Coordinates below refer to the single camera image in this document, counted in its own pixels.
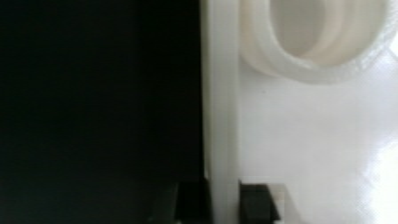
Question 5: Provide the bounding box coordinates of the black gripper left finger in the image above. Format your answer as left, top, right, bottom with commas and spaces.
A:
175, 180, 214, 224

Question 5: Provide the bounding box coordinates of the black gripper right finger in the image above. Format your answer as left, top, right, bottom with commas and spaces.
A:
240, 184, 281, 224

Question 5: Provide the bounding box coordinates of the white square table top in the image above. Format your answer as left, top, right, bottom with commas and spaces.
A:
200, 0, 398, 224

